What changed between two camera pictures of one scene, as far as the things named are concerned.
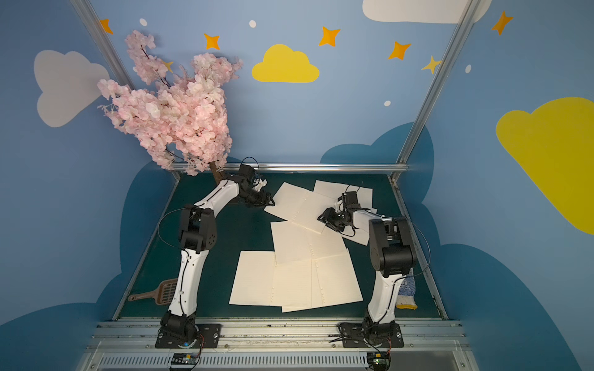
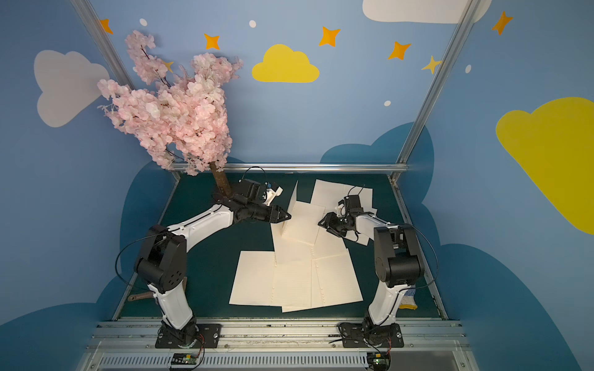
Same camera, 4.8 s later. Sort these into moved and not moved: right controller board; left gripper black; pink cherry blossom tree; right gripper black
Moved: left gripper black
Not moved: right controller board; pink cherry blossom tree; right gripper black
